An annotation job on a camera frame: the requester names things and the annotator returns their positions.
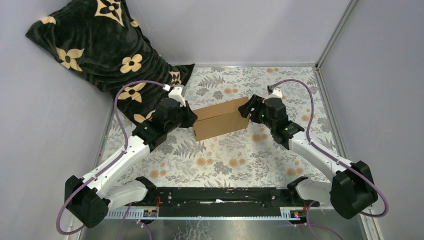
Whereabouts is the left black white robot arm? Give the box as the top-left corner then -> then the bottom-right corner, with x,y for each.
65,97 -> 197,228

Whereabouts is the purple cable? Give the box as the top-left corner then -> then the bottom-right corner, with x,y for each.
266,78 -> 390,240
55,80 -> 172,240

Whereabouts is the brown cardboard box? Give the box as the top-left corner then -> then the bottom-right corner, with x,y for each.
193,97 -> 249,142

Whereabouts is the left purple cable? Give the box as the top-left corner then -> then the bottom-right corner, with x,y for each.
55,80 -> 172,240

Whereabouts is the aluminium frame rail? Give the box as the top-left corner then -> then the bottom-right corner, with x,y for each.
64,186 -> 385,240

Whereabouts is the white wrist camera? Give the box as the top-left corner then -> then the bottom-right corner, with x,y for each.
162,84 -> 187,107
265,85 -> 283,99

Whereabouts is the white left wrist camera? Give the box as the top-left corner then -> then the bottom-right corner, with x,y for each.
162,84 -> 187,107

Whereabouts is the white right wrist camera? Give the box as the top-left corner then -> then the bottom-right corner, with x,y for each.
265,85 -> 283,99

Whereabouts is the black floral plush blanket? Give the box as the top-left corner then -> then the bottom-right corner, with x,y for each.
26,0 -> 195,124

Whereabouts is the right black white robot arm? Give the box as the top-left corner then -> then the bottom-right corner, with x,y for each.
238,94 -> 379,219

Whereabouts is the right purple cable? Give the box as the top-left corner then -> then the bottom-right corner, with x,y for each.
266,78 -> 390,240

